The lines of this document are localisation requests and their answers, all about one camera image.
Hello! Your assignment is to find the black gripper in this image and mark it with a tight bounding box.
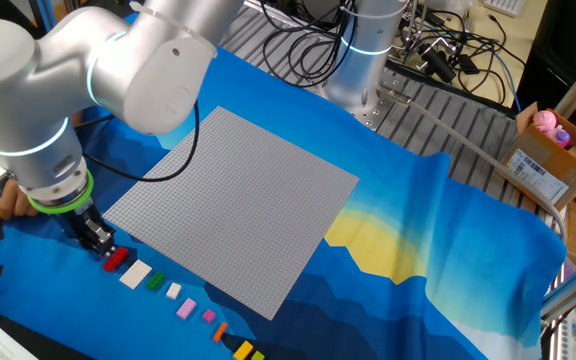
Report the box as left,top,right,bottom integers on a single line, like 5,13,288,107
60,203,118,259

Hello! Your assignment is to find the red Lego brick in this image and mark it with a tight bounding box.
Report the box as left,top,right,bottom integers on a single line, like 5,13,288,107
101,246,130,274

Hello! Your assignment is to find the gray Lego baseplate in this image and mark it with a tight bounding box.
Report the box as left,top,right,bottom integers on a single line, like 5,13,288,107
102,105,360,321

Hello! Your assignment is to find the large white Lego plate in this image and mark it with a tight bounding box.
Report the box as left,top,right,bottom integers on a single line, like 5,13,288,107
118,259,153,291

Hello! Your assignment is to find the light pink Lego brick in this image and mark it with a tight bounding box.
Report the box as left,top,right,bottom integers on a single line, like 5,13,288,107
175,297,198,320

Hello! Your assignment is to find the yellow Lego brick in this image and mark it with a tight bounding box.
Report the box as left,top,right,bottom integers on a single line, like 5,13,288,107
232,340,255,360

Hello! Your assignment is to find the person's left hand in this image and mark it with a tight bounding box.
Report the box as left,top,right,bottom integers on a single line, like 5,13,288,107
0,178,40,221

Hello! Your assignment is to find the blue landscape print cloth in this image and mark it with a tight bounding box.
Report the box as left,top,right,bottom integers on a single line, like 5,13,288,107
0,12,568,360

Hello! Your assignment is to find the open cardboard box with label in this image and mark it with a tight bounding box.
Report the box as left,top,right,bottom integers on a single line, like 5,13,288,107
495,101,576,212

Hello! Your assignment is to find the pink pig toy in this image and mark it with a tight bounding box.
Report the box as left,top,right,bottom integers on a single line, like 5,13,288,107
532,109,559,134

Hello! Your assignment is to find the white keyboard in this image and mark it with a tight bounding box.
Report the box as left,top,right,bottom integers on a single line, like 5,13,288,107
482,0,527,19

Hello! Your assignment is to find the purple toy bottle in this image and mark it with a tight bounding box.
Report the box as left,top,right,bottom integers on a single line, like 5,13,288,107
549,126,572,149

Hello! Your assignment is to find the black cabinet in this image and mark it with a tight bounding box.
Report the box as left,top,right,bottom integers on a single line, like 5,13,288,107
515,0,576,147

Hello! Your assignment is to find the green flange ring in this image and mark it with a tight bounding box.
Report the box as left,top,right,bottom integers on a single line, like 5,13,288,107
26,168,96,216

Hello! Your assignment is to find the black cable bundle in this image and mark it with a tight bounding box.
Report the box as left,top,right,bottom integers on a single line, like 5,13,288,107
260,0,362,90

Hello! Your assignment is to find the aluminium frame rail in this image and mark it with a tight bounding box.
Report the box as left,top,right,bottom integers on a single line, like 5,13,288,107
539,247,576,322

